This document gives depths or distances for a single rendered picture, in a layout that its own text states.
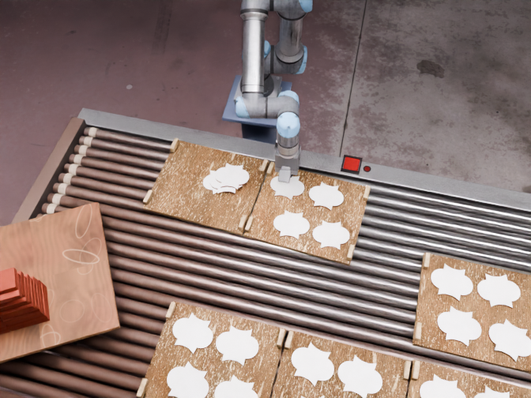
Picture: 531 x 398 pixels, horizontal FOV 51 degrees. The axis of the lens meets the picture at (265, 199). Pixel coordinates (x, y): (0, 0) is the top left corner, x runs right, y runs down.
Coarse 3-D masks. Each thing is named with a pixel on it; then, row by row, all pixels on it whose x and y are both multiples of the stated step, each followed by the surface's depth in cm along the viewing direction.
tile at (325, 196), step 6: (318, 186) 217; (324, 186) 217; (330, 186) 217; (336, 186) 216; (312, 192) 215; (318, 192) 215; (324, 192) 215; (330, 192) 215; (336, 192) 215; (312, 198) 214; (318, 198) 214; (324, 198) 214; (330, 198) 214; (336, 198) 214; (342, 198) 214; (318, 204) 212; (324, 204) 212; (330, 204) 212; (336, 204) 212; (330, 210) 211
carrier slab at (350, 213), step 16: (272, 176) 221; (304, 176) 220; (320, 176) 220; (272, 192) 217; (304, 192) 216; (352, 192) 216; (256, 208) 213; (272, 208) 213; (288, 208) 213; (304, 208) 212; (320, 208) 212; (336, 208) 212; (352, 208) 212; (256, 224) 209; (272, 224) 209; (320, 224) 209; (352, 224) 208; (272, 240) 206; (288, 240) 205; (304, 240) 205; (352, 240) 205; (320, 256) 202; (336, 256) 201
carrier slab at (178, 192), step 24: (192, 144) 231; (168, 168) 224; (192, 168) 224; (216, 168) 224; (168, 192) 218; (192, 192) 218; (240, 192) 217; (192, 216) 212; (216, 216) 212; (240, 216) 211
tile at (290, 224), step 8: (280, 216) 210; (288, 216) 210; (296, 216) 210; (280, 224) 208; (288, 224) 208; (296, 224) 208; (304, 224) 208; (288, 232) 206; (296, 232) 206; (304, 232) 206
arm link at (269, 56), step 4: (268, 44) 225; (268, 48) 224; (272, 48) 226; (268, 52) 224; (272, 52) 225; (264, 56) 224; (268, 56) 225; (272, 56) 225; (264, 60) 225; (268, 60) 226; (272, 60) 226; (264, 64) 226; (268, 64) 226; (272, 64) 226; (264, 68) 228; (268, 68) 228; (272, 68) 227; (264, 72) 230; (268, 72) 230; (272, 72) 230; (264, 76) 233
